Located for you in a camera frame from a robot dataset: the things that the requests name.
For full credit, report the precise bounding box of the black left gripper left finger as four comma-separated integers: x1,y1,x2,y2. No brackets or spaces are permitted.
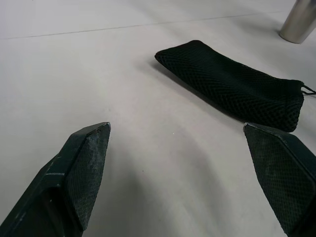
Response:
0,121,112,237

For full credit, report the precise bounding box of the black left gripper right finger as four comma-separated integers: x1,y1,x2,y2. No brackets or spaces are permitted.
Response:
243,122,316,237

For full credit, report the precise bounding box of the black mesh drawstring pouch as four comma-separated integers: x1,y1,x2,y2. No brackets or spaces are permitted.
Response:
155,39,316,133

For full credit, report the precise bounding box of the silver metal cylinder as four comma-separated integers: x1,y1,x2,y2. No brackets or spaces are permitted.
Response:
279,0,316,45

